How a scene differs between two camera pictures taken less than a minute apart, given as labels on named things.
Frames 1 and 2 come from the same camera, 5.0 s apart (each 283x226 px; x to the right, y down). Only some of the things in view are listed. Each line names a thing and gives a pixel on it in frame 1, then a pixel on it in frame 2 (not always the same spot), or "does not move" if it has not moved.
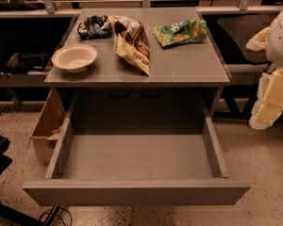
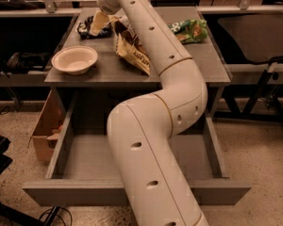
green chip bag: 188,31 does not move
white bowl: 74,58 does not move
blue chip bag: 95,27 does not move
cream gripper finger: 264,116 → 99,21
